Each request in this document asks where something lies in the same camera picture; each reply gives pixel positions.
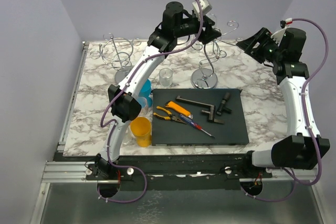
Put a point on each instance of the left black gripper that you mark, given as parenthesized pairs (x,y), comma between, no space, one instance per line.
(208,33)

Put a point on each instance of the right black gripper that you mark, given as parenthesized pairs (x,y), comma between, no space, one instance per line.
(263,37)

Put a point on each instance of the clear tumbler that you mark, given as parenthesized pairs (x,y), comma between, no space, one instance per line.
(165,77)

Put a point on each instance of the clear stemless wine glass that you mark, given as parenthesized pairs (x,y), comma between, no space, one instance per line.
(190,44)

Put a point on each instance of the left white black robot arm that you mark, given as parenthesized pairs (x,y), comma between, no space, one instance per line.
(123,105)

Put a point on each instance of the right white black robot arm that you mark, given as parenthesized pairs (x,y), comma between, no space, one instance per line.
(303,147)

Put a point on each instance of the tall chrome wine glass rack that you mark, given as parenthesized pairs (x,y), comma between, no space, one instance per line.
(205,77)

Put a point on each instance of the small clear wine glass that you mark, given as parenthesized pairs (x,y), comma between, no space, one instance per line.
(144,106)

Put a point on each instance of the black t-shaped tool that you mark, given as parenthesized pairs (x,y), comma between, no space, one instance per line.
(222,107)

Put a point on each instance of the yellow utility knife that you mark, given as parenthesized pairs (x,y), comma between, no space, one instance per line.
(179,109)

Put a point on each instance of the blue plastic goblet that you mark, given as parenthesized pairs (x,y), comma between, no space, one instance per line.
(146,91)

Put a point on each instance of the red blue screwdriver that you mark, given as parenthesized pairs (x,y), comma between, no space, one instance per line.
(194,124)

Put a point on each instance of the dark grey tray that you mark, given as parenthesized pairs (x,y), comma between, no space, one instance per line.
(232,131)

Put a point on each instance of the yellow plastic cup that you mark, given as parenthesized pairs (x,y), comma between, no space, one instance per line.
(141,128)

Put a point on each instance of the clear glass near front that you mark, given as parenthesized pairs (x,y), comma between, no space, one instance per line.
(127,137)

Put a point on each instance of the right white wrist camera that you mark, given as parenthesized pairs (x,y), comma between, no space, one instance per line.
(278,35)

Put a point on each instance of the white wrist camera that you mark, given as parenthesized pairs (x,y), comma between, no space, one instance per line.
(206,7)
(278,35)

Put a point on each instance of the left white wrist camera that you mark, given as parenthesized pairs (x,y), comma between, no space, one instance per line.
(206,7)

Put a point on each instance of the long black metal bracket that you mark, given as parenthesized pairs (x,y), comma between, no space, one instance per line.
(208,109)

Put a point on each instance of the yellow handled pliers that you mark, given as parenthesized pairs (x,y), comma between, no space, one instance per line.
(168,117)

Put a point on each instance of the small chrome wire rack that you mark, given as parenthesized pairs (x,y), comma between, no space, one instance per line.
(115,53)

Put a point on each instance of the aluminium frame rail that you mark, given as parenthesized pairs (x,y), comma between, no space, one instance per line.
(76,172)

